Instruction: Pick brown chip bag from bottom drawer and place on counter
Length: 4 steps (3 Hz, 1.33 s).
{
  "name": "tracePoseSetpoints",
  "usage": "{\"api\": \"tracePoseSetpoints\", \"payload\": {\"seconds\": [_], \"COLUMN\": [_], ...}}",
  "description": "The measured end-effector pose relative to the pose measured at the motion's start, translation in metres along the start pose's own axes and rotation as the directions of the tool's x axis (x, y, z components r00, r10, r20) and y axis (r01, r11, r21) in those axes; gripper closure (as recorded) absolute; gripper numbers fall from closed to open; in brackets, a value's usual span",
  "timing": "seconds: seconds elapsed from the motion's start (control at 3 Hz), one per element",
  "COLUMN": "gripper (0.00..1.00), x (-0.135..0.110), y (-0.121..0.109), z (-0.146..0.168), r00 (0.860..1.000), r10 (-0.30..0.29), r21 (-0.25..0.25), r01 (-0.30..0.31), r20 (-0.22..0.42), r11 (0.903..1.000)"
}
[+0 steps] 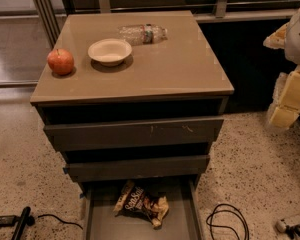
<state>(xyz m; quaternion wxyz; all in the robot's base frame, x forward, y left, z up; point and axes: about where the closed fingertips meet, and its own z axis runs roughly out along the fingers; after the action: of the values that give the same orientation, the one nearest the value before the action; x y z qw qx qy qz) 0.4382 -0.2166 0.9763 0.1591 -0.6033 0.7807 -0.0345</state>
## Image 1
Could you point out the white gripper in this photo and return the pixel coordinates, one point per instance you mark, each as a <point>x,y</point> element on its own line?
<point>299,39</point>

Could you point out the brown chip bag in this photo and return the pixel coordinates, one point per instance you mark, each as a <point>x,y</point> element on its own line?
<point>135,199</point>

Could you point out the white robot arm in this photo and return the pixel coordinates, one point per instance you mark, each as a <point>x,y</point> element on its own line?
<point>292,53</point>

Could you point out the top grey drawer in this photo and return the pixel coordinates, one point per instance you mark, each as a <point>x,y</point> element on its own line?
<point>125,134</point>

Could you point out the middle grey drawer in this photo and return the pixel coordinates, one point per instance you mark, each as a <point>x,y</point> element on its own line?
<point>137,169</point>

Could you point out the grey drawer cabinet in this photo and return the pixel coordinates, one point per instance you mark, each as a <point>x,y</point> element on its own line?
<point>176,78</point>

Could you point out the open bottom grey drawer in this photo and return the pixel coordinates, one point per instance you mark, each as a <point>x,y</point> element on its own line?
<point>182,221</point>

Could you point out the clear plastic water bottle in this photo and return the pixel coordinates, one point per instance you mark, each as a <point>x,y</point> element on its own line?
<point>142,34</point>

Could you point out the white power strip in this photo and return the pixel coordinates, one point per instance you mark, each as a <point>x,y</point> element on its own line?
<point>288,223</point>

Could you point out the white paper bowl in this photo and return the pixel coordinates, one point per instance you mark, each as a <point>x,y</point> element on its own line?
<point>110,52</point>

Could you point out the red apple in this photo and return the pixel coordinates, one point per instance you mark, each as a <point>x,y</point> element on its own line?
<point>60,61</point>

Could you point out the metal railing shelf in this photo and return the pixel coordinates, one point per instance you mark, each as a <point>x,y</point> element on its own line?
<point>204,11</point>

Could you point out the black stick tool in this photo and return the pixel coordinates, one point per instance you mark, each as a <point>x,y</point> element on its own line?
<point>26,219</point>

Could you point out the black power adapter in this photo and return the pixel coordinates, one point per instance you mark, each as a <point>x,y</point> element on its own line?
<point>8,220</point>

